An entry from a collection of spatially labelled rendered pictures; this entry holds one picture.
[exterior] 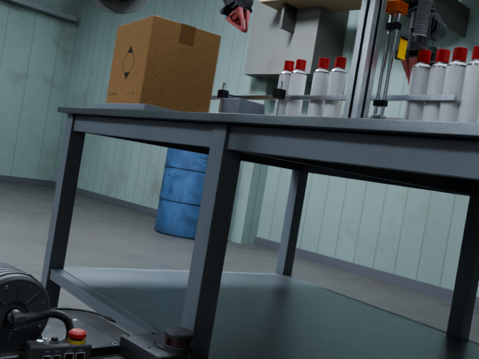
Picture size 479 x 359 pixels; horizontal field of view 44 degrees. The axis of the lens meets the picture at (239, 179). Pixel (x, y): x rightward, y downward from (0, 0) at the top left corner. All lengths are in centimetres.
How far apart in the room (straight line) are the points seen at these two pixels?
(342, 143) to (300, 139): 12
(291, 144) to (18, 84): 815
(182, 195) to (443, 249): 231
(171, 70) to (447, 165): 106
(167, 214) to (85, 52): 429
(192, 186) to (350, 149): 438
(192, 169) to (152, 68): 367
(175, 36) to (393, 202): 344
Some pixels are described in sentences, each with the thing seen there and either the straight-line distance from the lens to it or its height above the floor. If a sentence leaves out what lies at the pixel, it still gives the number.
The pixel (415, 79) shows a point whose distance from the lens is 160.
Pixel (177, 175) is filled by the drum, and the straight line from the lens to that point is 553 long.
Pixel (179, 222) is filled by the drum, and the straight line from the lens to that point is 551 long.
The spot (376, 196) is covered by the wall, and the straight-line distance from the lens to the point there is 512.
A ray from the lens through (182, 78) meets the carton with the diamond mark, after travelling 188.
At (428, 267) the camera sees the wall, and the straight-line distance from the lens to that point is 486.
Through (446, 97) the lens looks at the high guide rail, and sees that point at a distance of 152.
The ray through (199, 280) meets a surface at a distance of 148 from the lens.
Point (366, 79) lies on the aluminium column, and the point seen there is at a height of 98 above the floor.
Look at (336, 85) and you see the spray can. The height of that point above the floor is 100.
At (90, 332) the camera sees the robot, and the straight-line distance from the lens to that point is 151.
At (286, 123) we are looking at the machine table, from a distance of 123.
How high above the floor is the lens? 70
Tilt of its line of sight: 1 degrees down
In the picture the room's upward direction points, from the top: 9 degrees clockwise
